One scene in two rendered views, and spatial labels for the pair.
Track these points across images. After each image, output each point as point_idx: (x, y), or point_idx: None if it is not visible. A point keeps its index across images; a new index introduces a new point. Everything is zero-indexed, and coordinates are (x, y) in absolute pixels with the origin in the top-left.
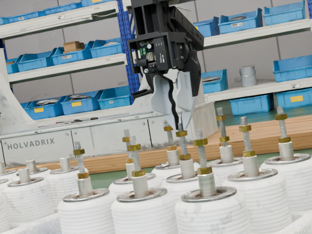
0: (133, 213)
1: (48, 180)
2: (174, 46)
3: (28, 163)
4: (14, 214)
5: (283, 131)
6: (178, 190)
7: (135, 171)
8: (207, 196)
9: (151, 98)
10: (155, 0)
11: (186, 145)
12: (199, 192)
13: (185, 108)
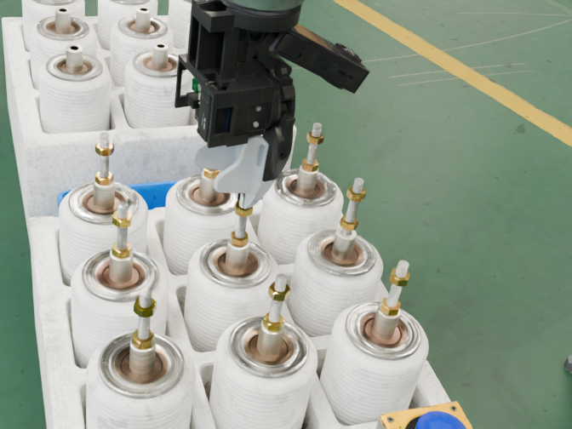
0: (77, 302)
1: None
2: (231, 112)
3: None
4: (126, 102)
5: (391, 298)
6: (193, 282)
7: (116, 247)
8: (131, 368)
9: (198, 150)
10: (224, 25)
11: (243, 226)
12: None
13: (240, 192)
